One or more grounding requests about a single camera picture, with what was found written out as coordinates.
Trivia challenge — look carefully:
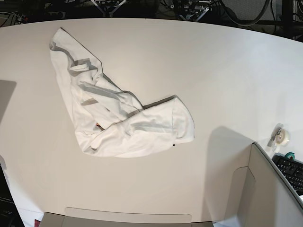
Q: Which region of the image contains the white printed t-shirt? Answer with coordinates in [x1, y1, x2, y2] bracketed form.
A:
[49, 28, 195, 158]

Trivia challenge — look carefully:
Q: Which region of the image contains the clear tape dispenser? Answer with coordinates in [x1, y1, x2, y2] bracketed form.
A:
[267, 123, 290, 153]

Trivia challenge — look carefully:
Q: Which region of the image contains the beige partition box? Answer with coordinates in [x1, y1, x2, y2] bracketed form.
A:
[40, 143, 303, 227]

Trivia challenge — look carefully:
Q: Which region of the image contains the green tape roll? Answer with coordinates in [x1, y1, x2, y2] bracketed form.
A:
[285, 152, 295, 160]

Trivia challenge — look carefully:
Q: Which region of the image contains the black computer keyboard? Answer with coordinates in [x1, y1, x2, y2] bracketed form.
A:
[272, 155, 303, 195]

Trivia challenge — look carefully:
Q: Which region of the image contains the black monitor corner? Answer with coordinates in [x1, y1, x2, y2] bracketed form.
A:
[0, 157, 24, 227]

